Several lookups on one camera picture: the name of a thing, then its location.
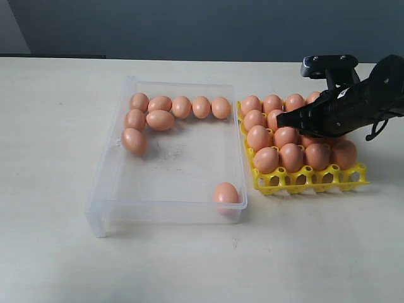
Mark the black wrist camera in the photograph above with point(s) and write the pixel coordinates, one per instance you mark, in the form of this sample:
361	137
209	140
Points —
337	70

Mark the yellow plastic egg tray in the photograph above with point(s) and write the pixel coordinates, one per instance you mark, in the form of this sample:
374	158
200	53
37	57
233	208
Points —
306	178

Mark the brown egg placed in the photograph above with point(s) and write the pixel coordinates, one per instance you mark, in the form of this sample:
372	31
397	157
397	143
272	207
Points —
344	154
272	102
294	101
250	103

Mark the brown egg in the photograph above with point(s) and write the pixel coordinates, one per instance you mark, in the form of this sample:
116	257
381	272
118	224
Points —
259	137
134	141
305	141
220	107
201	107
160	103
272	119
139	101
181	107
254	118

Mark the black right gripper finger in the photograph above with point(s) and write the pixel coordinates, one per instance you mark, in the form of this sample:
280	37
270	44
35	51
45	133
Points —
300	119

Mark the black object behind table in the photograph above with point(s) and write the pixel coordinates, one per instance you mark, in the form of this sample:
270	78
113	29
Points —
56	56

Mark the clear plastic bin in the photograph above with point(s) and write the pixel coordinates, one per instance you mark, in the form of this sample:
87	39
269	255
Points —
174	181

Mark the brown egg front right corner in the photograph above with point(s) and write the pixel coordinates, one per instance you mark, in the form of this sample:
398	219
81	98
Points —
225	193

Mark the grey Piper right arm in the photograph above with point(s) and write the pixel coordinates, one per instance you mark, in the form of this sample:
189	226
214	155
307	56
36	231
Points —
387	75

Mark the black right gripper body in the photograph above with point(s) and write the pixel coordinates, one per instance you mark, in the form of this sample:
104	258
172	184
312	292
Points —
340	111

